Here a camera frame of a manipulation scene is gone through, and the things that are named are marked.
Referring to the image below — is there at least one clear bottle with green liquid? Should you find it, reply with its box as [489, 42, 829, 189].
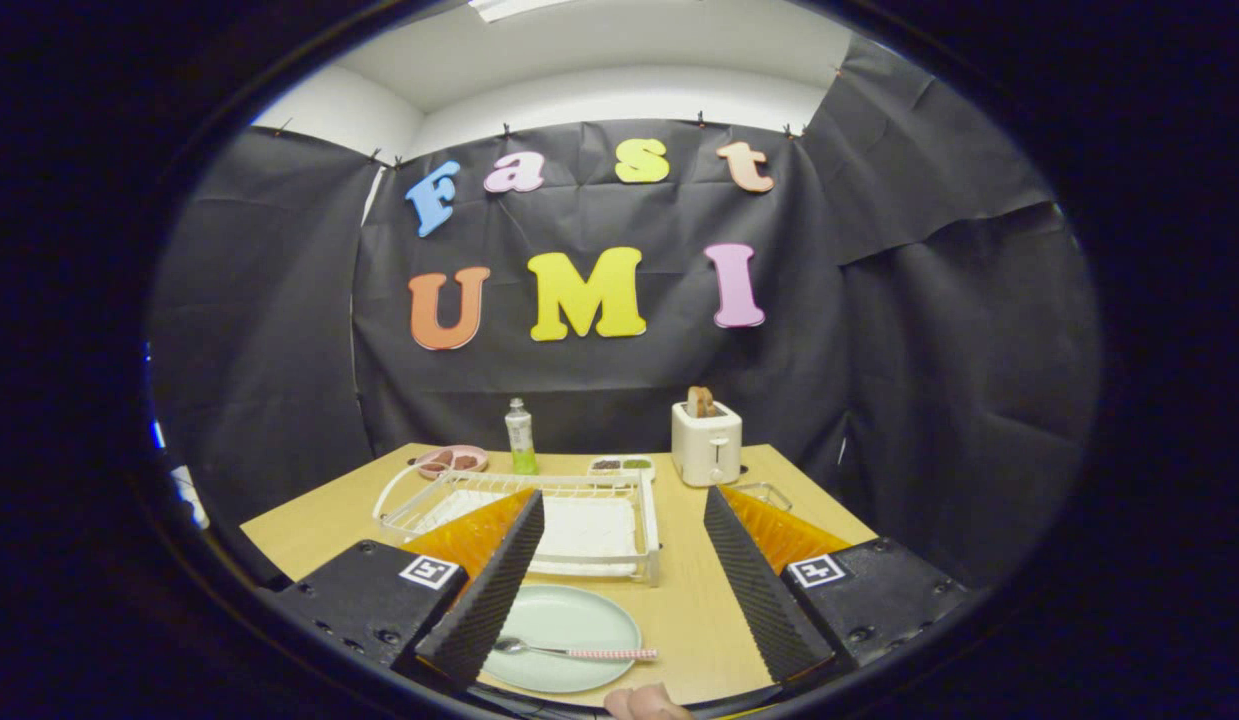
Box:
[505, 398, 539, 476]

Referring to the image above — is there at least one pale green plate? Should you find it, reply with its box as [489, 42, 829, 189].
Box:
[482, 584, 644, 694]

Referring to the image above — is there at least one white toaster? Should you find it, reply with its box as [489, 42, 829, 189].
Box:
[671, 401, 743, 488]

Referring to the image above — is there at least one white dish rack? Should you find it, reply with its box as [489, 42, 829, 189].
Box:
[373, 466, 662, 587]

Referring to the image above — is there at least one white divided condiment tray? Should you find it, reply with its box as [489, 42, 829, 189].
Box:
[588, 455, 657, 482]

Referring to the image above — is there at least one spoon with pink striped handle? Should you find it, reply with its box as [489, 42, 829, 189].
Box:
[494, 637, 659, 663]

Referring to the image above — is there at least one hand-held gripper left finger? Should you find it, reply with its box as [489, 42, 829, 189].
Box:
[269, 488, 546, 691]

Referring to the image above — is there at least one white and blue object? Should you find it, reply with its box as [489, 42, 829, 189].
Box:
[151, 420, 212, 531]

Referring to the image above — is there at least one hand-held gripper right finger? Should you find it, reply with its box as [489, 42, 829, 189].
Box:
[703, 485, 970, 686]

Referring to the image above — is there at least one small pink plate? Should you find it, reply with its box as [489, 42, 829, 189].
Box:
[414, 445, 489, 479]

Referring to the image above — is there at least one clear wire basket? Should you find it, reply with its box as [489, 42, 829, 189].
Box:
[731, 482, 793, 513]

